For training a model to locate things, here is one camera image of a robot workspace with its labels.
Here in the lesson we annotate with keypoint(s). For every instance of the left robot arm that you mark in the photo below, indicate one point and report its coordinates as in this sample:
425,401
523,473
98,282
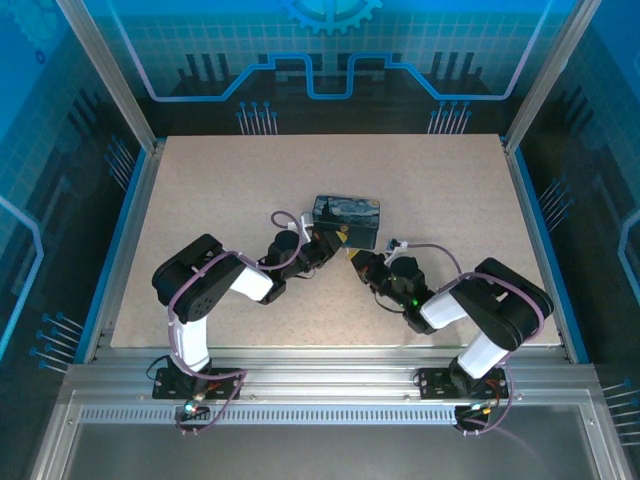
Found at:
195,295

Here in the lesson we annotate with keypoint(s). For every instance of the aluminium right side rail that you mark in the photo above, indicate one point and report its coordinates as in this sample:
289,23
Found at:
540,250

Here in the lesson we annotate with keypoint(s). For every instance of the aluminium front frame rail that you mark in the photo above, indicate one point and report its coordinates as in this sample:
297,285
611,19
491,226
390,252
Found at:
325,370

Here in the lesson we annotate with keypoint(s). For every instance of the aluminium corner post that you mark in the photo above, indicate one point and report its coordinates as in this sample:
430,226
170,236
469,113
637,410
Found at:
110,75
550,75

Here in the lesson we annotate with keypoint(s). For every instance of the aluminium left corner post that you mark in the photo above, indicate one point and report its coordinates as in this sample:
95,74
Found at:
110,75

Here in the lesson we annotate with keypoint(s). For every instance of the grey metal front panel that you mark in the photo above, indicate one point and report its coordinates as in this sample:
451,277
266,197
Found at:
325,450

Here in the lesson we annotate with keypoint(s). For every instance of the aluminium left side rail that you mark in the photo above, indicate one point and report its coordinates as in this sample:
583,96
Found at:
125,250

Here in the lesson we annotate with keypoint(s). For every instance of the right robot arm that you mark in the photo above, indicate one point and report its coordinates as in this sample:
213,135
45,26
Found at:
505,310

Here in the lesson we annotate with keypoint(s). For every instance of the aluminium right corner post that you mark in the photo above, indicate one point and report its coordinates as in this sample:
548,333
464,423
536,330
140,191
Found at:
550,75

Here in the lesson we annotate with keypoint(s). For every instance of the blue starry night tin box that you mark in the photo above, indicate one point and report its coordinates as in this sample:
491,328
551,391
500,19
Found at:
350,215

